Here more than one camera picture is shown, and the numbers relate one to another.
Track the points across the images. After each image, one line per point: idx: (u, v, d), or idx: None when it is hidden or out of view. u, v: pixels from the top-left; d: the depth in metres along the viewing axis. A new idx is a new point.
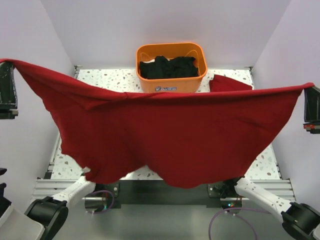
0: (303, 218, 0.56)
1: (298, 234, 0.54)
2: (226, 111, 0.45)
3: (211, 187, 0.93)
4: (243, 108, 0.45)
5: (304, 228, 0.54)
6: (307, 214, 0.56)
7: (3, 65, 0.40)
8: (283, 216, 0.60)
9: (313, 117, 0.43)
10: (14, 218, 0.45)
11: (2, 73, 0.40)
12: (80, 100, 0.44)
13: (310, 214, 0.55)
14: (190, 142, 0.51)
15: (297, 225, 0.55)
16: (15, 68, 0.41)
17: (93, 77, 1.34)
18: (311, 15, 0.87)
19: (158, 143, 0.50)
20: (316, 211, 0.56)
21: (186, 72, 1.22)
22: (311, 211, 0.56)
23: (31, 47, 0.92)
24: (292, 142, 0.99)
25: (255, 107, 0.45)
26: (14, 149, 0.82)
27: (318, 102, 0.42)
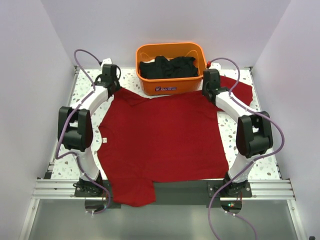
0: (258, 141, 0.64)
1: (249, 138, 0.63)
2: (187, 110, 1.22)
3: (211, 187, 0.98)
4: (193, 109, 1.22)
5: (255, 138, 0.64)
6: (265, 143, 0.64)
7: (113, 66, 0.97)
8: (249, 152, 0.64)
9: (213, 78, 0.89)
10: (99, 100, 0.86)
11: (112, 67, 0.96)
12: (143, 107, 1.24)
13: (266, 142, 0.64)
14: (177, 126, 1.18)
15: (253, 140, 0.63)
16: (115, 67, 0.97)
17: (93, 77, 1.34)
18: (311, 16, 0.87)
19: (164, 125, 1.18)
20: (269, 141, 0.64)
21: (186, 73, 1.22)
22: (267, 142, 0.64)
23: (31, 48, 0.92)
24: (292, 142, 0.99)
25: (197, 109, 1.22)
26: (13, 149, 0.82)
27: (208, 74, 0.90)
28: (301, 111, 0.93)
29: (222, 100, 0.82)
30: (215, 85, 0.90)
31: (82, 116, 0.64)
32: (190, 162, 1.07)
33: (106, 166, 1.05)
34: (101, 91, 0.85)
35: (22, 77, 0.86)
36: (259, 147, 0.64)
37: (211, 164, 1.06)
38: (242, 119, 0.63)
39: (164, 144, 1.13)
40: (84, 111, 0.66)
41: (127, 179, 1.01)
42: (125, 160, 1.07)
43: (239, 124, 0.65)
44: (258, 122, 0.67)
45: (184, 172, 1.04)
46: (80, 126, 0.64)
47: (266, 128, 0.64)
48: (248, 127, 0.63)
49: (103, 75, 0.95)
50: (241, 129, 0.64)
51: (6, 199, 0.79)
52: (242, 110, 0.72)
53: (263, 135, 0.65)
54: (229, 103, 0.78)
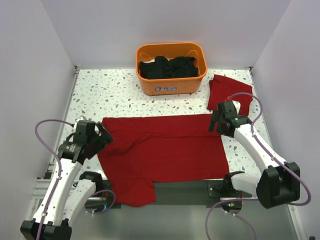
0: (282, 197, 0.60)
1: (273, 194, 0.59)
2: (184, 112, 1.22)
3: (211, 187, 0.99)
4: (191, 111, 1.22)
5: (280, 195, 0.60)
6: (290, 198, 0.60)
7: (89, 124, 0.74)
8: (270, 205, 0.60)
9: (229, 111, 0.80)
10: (68, 181, 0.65)
11: (87, 127, 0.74)
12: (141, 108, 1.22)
13: (291, 198, 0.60)
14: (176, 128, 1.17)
15: (277, 196, 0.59)
16: (91, 123, 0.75)
17: (93, 77, 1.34)
18: (311, 16, 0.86)
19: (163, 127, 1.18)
20: (294, 197, 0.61)
21: (186, 73, 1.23)
22: (292, 198, 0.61)
23: (31, 48, 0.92)
24: (292, 143, 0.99)
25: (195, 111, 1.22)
26: (12, 149, 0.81)
27: (223, 105, 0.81)
28: (301, 112, 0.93)
29: (242, 137, 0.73)
30: (233, 114, 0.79)
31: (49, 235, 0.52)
32: (189, 164, 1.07)
33: (106, 166, 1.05)
34: (71, 169, 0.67)
35: (21, 77, 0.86)
36: (283, 202, 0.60)
37: (211, 165, 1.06)
38: (268, 173, 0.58)
39: (162, 147, 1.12)
40: (51, 228, 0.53)
41: (128, 181, 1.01)
42: (123, 163, 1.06)
43: (264, 176, 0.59)
44: (284, 173, 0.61)
45: (183, 173, 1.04)
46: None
47: (293, 184, 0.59)
48: (273, 183, 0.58)
49: (76, 135, 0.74)
50: (267, 183, 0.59)
51: (6, 199, 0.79)
52: (268, 157, 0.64)
53: (290, 188, 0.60)
54: (251, 145, 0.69)
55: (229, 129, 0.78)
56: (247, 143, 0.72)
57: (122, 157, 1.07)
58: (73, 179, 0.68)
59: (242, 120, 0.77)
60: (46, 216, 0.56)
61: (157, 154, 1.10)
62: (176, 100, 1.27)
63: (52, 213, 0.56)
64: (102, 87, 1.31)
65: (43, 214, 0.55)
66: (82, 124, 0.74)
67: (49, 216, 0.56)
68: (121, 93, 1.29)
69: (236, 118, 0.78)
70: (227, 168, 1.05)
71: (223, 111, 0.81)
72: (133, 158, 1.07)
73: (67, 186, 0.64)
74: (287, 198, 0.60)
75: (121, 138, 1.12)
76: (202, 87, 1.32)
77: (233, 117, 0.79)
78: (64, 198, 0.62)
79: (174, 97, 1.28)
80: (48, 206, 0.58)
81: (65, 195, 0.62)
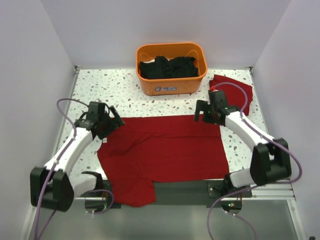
0: (275, 173, 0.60)
1: (265, 169, 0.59)
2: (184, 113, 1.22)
3: (211, 187, 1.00)
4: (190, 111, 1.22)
5: (272, 171, 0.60)
6: (282, 174, 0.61)
7: (100, 105, 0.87)
8: (264, 181, 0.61)
9: (221, 100, 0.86)
10: (79, 146, 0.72)
11: (99, 107, 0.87)
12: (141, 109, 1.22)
13: (284, 173, 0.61)
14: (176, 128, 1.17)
15: (269, 172, 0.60)
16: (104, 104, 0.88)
17: (93, 77, 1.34)
18: (312, 16, 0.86)
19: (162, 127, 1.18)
20: (286, 172, 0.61)
21: (186, 73, 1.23)
22: (285, 174, 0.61)
23: (31, 48, 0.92)
24: (292, 142, 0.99)
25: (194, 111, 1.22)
26: (12, 149, 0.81)
27: (215, 95, 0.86)
28: (301, 112, 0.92)
29: (233, 123, 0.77)
30: (224, 104, 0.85)
31: (57, 180, 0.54)
32: (189, 164, 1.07)
33: (106, 167, 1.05)
34: (85, 134, 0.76)
35: (21, 77, 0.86)
36: (276, 179, 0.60)
37: (211, 165, 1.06)
38: (258, 149, 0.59)
39: (162, 147, 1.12)
40: (60, 174, 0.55)
41: (129, 182, 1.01)
42: (122, 163, 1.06)
43: (254, 153, 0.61)
44: (275, 149, 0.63)
45: (183, 173, 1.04)
46: (55, 192, 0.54)
47: (284, 158, 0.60)
48: (264, 158, 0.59)
49: (89, 114, 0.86)
50: (257, 159, 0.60)
51: (6, 200, 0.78)
52: (257, 136, 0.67)
53: (281, 164, 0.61)
54: (241, 128, 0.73)
55: (220, 118, 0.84)
56: (238, 128, 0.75)
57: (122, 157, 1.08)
58: (82, 148, 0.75)
59: (232, 109, 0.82)
60: (57, 164, 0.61)
61: (157, 154, 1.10)
62: (176, 100, 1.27)
63: (63, 163, 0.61)
64: (102, 87, 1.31)
65: (55, 162, 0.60)
66: (95, 104, 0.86)
67: (60, 164, 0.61)
68: (121, 93, 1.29)
69: (226, 108, 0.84)
70: (227, 169, 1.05)
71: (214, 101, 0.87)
72: (132, 158, 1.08)
73: (77, 149, 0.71)
74: (280, 174, 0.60)
75: (121, 137, 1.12)
76: (202, 87, 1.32)
77: (224, 106, 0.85)
78: (72, 158, 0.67)
79: (174, 97, 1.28)
80: (60, 157, 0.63)
81: (73, 157, 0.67)
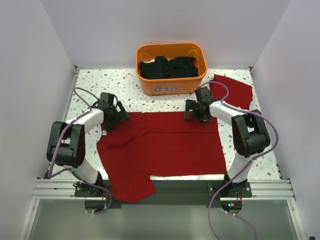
0: (254, 139, 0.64)
1: (243, 136, 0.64)
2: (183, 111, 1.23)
3: (211, 187, 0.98)
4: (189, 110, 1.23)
5: (251, 138, 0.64)
6: (261, 140, 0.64)
7: (110, 95, 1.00)
8: (246, 148, 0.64)
9: (205, 95, 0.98)
10: (92, 121, 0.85)
11: (109, 97, 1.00)
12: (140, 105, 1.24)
13: (263, 140, 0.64)
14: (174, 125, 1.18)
15: (248, 139, 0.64)
16: (113, 95, 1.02)
17: (93, 77, 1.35)
18: (312, 16, 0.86)
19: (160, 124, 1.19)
20: (265, 139, 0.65)
21: (185, 73, 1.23)
22: (264, 140, 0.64)
23: (30, 49, 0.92)
24: (292, 142, 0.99)
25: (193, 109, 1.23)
26: (12, 149, 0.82)
27: (201, 91, 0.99)
28: (301, 112, 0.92)
29: (216, 108, 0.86)
30: (208, 98, 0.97)
31: (76, 130, 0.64)
32: (184, 161, 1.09)
33: (105, 160, 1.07)
34: (98, 111, 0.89)
35: (20, 77, 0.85)
36: (256, 146, 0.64)
37: (208, 160, 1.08)
38: (235, 118, 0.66)
39: (159, 143, 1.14)
40: (79, 125, 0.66)
41: (125, 177, 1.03)
42: (119, 156, 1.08)
43: (233, 124, 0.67)
44: (251, 121, 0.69)
45: (178, 169, 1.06)
46: (73, 141, 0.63)
47: (259, 124, 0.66)
48: (241, 126, 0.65)
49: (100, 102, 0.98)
50: (236, 128, 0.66)
51: (6, 200, 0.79)
52: (234, 111, 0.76)
53: (259, 132, 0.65)
54: (221, 109, 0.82)
55: (206, 110, 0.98)
56: (220, 111, 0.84)
57: (119, 152, 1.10)
58: (93, 123, 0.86)
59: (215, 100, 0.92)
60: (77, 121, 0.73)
61: (154, 150, 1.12)
62: (176, 100, 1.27)
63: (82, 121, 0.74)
64: (102, 87, 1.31)
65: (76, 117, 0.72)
66: (106, 93, 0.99)
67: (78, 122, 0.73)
68: (121, 93, 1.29)
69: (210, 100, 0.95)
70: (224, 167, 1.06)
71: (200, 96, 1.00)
72: (129, 153, 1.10)
73: (91, 120, 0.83)
74: (258, 140, 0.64)
75: (120, 132, 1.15)
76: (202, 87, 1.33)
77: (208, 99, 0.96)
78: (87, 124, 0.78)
79: (174, 97, 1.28)
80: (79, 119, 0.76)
81: (88, 123, 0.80)
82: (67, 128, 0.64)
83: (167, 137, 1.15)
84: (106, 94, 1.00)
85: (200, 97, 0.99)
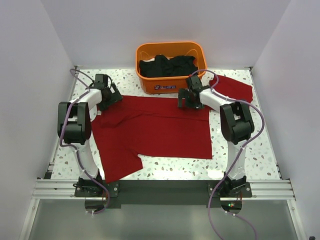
0: (240, 126, 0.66)
1: (229, 123, 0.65)
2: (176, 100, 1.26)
3: (211, 187, 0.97)
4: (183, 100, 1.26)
5: (238, 125, 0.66)
6: (246, 127, 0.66)
7: (105, 76, 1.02)
8: (232, 135, 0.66)
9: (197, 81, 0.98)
10: (92, 99, 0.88)
11: (105, 78, 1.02)
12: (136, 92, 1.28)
13: (248, 127, 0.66)
14: (167, 113, 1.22)
15: (234, 126, 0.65)
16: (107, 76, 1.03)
17: (93, 77, 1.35)
18: (311, 17, 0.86)
19: (154, 111, 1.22)
20: (250, 126, 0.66)
21: (185, 72, 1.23)
22: (249, 127, 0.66)
23: (30, 49, 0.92)
24: (292, 142, 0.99)
25: None
26: (13, 148, 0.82)
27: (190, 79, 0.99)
28: (301, 112, 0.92)
29: (205, 96, 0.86)
30: (198, 86, 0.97)
31: (82, 107, 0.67)
32: (173, 146, 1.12)
33: (99, 138, 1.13)
34: (96, 91, 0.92)
35: (20, 77, 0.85)
36: (242, 133, 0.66)
37: (196, 142, 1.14)
38: (223, 107, 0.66)
39: (150, 128, 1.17)
40: (83, 103, 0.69)
41: (117, 164, 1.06)
42: (112, 136, 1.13)
43: (221, 112, 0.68)
44: (238, 110, 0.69)
45: (166, 154, 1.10)
46: (80, 118, 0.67)
47: (245, 112, 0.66)
48: (228, 114, 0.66)
49: (96, 83, 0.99)
50: (223, 116, 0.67)
51: (6, 199, 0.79)
52: (223, 100, 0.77)
53: (244, 120, 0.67)
54: (211, 98, 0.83)
55: (196, 97, 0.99)
56: (210, 99, 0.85)
57: (112, 134, 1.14)
58: (91, 103, 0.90)
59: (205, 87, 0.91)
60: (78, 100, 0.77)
61: (145, 134, 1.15)
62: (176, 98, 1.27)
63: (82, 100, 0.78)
64: None
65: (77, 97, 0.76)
66: (100, 74, 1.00)
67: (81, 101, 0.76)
68: (121, 92, 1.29)
69: (200, 87, 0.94)
70: (211, 155, 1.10)
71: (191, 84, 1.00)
72: (120, 134, 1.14)
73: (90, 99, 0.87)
74: (243, 127, 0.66)
75: (114, 113, 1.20)
76: None
77: (199, 86, 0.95)
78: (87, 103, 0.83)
79: (175, 96, 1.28)
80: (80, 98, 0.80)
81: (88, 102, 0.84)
82: (72, 106, 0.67)
83: (159, 124, 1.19)
84: (100, 75, 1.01)
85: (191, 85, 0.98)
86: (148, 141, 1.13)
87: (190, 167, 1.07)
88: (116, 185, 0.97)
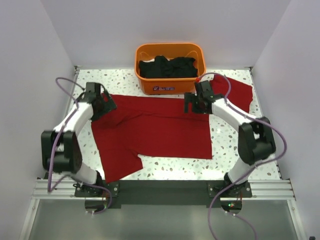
0: (261, 148, 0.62)
1: (250, 145, 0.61)
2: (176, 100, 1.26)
3: (211, 187, 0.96)
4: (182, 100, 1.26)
5: (258, 147, 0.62)
6: (267, 149, 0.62)
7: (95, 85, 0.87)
8: (251, 158, 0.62)
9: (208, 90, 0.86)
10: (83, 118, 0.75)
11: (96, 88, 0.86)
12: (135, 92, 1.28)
13: (269, 149, 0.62)
14: (167, 113, 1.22)
15: (255, 148, 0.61)
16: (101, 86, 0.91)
17: (93, 77, 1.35)
18: (311, 17, 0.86)
19: (154, 111, 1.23)
20: (271, 148, 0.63)
21: (185, 73, 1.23)
22: (270, 149, 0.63)
23: (30, 49, 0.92)
24: (292, 142, 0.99)
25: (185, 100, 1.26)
26: (13, 149, 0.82)
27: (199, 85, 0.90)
28: (301, 112, 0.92)
29: (218, 108, 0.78)
30: (209, 93, 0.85)
31: (68, 139, 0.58)
32: (173, 146, 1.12)
33: (99, 138, 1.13)
34: (87, 106, 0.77)
35: (20, 77, 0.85)
36: (263, 155, 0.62)
37: (196, 142, 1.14)
38: (243, 127, 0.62)
39: (150, 128, 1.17)
40: (70, 133, 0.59)
41: (117, 164, 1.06)
42: (111, 137, 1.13)
43: (240, 131, 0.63)
44: (259, 128, 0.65)
45: (166, 154, 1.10)
46: (66, 150, 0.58)
47: (267, 134, 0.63)
48: (249, 135, 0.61)
49: (87, 92, 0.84)
50: (243, 136, 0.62)
51: (6, 199, 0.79)
52: (240, 117, 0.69)
53: (266, 140, 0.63)
54: (226, 111, 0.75)
55: (207, 107, 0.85)
56: (223, 112, 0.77)
57: (112, 134, 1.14)
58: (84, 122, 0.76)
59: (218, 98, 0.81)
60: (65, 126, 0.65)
61: (145, 135, 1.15)
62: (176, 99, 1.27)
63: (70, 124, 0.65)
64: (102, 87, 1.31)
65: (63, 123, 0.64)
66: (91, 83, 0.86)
67: (68, 127, 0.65)
68: (121, 92, 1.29)
69: (212, 96, 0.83)
70: (211, 154, 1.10)
71: (201, 91, 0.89)
72: (120, 135, 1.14)
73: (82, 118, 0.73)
74: (264, 150, 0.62)
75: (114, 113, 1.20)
76: None
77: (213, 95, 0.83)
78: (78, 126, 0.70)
79: (174, 96, 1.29)
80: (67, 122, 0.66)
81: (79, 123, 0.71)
82: (58, 138, 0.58)
83: (159, 124, 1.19)
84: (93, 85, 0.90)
85: (201, 93, 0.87)
86: (148, 141, 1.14)
87: (191, 167, 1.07)
88: (116, 185, 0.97)
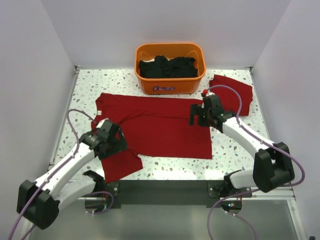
0: (279, 178, 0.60)
1: (268, 174, 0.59)
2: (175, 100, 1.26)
3: (211, 187, 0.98)
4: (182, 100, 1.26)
5: (276, 176, 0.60)
6: (285, 178, 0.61)
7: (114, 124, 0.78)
8: (268, 187, 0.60)
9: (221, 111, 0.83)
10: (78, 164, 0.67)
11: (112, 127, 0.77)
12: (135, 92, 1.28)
13: (287, 178, 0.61)
14: (167, 113, 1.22)
15: (273, 177, 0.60)
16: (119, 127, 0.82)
17: (93, 77, 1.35)
18: (311, 18, 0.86)
19: (154, 111, 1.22)
20: (289, 177, 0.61)
21: (185, 73, 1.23)
22: (289, 178, 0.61)
23: (30, 49, 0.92)
24: (292, 143, 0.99)
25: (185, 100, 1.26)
26: (13, 149, 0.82)
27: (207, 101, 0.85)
28: (301, 113, 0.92)
29: (230, 129, 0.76)
30: (219, 110, 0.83)
31: (41, 202, 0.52)
32: (173, 146, 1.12)
33: None
34: (86, 153, 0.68)
35: (20, 77, 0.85)
36: (281, 183, 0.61)
37: (196, 142, 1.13)
38: (260, 155, 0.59)
39: (150, 128, 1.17)
40: (45, 196, 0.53)
41: (117, 164, 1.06)
42: None
43: (256, 159, 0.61)
44: (276, 154, 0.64)
45: (166, 154, 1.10)
46: (37, 212, 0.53)
47: (286, 162, 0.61)
48: (265, 164, 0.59)
49: (100, 130, 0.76)
50: (259, 164, 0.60)
51: (6, 200, 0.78)
52: (257, 141, 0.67)
53: (284, 168, 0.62)
54: (239, 133, 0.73)
55: (217, 125, 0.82)
56: (236, 133, 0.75)
57: None
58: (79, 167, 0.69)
59: (228, 115, 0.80)
60: (48, 183, 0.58)
61: (145, 134, 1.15)
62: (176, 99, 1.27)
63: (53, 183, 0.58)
64: (102, 87, 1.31)
65: (45, 180, 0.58)
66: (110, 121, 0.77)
67: (51, 183, 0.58)
68: (121, 93, 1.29)
69: (222, 114, 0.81)
70: (210, 154, 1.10)
71: (209, 107, 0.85)
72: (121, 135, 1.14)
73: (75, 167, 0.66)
74: (282, 180, 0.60)
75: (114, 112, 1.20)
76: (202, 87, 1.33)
77: (225, 114, 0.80)
78: (66, 177, 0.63)
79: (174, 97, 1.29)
80: (52, 175, 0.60)
81: (68, 174, 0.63)
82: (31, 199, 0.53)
83: (159, 124, 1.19)
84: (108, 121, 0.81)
85: (210, 109, 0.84)
86: (148, 141, 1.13)
87: (191, 167, 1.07)
88: (116, 185, 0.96)
